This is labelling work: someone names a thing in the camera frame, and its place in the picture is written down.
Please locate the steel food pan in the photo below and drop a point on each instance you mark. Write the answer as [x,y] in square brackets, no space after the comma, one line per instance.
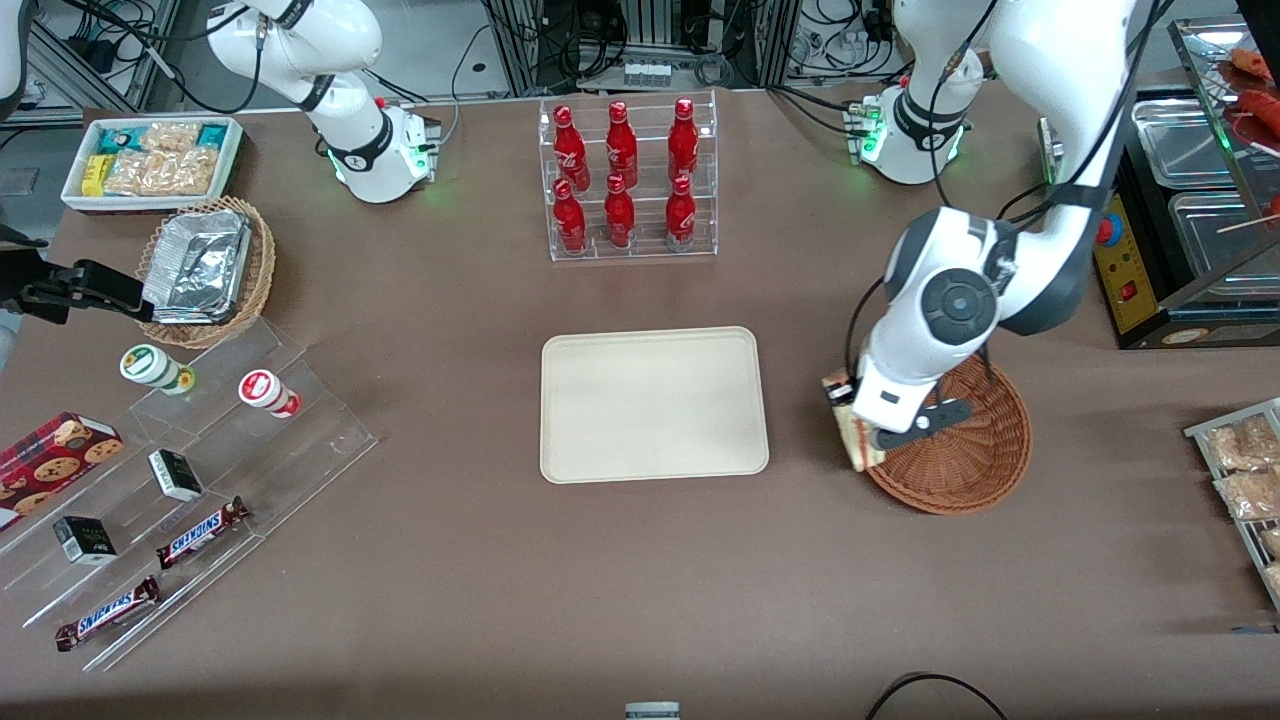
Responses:
[1180,145]
[1215,255]

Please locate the aluminium frame rack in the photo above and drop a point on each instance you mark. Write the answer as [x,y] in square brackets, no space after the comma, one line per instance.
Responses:
[650,40]

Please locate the large clear cracker bag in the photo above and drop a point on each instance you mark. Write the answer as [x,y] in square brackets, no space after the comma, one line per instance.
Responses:
[160,172]

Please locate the red sausage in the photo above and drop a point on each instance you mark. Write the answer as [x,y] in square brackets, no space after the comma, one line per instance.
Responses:
[1262,112]
[1255,65]

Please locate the green lid white cup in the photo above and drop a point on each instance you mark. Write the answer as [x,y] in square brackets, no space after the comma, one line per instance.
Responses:
[148,364]

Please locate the red cookie box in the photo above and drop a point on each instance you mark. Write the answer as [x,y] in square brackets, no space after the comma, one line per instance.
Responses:
[50,465]

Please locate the silver foil container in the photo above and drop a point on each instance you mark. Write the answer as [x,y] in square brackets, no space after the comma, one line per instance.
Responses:
[195,265]

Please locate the clear acrylic bottle rack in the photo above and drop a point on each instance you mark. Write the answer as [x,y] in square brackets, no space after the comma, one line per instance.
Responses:
[645,255]

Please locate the brown snickers bar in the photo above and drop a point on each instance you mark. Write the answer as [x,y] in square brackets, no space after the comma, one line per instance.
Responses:
[105,613]
[200,533]

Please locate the black hot dog warmer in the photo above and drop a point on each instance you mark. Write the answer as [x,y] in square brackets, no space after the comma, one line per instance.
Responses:
[1130,290]

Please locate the teal snack packet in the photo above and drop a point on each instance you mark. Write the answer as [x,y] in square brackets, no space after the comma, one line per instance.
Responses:
[212,135]

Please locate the clear acrylic stepped display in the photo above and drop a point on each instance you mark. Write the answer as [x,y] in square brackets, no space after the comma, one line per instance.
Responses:
[300,450]

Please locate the cream plastic tray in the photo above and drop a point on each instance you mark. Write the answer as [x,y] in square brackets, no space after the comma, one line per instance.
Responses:
[655,405]

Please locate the red cola bottle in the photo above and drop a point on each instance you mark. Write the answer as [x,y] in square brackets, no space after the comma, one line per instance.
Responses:
[680,220]
[570,225]
[570,150]
[683,140]
[619,220]
[621,148]

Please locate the green snack packet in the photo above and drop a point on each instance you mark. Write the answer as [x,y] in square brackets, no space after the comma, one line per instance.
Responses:
[118,138]

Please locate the clear fried snack bag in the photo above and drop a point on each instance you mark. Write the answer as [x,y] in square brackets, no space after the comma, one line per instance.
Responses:
[1272,540]
[1240,445]
[1274,578]
[1250,495]

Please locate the small clear cracker bag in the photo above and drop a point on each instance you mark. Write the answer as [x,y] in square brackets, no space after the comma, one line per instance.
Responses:
[170,135]

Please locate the red lid white cup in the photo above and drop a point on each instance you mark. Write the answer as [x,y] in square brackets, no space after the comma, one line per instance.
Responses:
[262,388]

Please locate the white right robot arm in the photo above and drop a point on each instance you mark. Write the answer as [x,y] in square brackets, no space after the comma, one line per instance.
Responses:
[350,140]

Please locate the triangular sandwich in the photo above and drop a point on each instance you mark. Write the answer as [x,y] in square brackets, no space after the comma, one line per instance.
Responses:
[860,445]

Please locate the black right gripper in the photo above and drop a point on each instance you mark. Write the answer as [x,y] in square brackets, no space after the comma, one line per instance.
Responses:
[40,296]

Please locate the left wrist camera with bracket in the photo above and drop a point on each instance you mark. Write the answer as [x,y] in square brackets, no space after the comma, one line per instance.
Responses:
[925,420]

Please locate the aluminium profile frame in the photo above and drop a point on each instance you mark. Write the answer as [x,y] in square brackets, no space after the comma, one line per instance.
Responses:
[60,70]

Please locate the white rectangular snack bin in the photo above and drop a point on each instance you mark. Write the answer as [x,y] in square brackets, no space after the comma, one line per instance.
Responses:
[75,198]

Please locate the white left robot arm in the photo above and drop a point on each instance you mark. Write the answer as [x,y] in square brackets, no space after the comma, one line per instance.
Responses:
[1050,60]

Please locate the yellow snack packet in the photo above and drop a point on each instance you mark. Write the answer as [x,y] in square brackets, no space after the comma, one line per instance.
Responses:
[95,175]

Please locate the grey device edge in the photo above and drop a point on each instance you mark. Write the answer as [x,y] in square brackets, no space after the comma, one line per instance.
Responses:
[652,712]

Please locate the light brown wicker basket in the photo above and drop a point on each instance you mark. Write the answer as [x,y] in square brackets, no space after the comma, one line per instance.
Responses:
[262,270]

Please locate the wooden skewer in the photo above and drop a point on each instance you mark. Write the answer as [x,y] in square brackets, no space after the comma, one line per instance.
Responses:
[1250,225]

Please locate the dark brown wicker basket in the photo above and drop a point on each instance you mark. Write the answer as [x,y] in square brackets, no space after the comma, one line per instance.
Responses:
[980,465]

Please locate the small black box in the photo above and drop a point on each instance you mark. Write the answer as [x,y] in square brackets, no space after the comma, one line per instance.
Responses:
[175,475]
[85,540]

